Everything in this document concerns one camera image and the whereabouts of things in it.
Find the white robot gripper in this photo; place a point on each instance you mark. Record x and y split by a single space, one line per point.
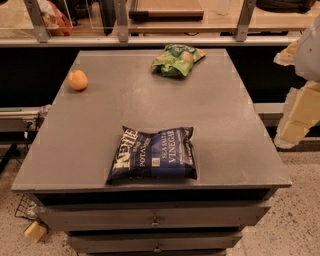
308 55

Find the blue kettle chip bag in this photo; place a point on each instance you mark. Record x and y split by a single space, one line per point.
165 154

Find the green rice chip bag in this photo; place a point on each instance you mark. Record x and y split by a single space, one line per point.
177 59

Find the orange snack bag behind glass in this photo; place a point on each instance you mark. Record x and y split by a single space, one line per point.
53 18

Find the upper grey drawer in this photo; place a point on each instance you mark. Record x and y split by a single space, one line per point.
129 216

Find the grey drawer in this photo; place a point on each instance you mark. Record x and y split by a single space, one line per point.
154 242
129 216

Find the wooden tray on shelf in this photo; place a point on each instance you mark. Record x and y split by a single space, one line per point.
150 9

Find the orange fruit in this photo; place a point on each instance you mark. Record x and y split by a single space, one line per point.
77 80

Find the grey drawer cabinet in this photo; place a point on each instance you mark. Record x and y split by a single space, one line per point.
72 154

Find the lower grey drawer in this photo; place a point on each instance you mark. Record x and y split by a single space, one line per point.
154 242

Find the yellow sponge block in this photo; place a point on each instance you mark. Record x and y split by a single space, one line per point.
36 231

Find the metal railing frame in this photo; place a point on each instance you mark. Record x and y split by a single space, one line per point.
224 23

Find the black wire basket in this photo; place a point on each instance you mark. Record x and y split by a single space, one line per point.
26 209

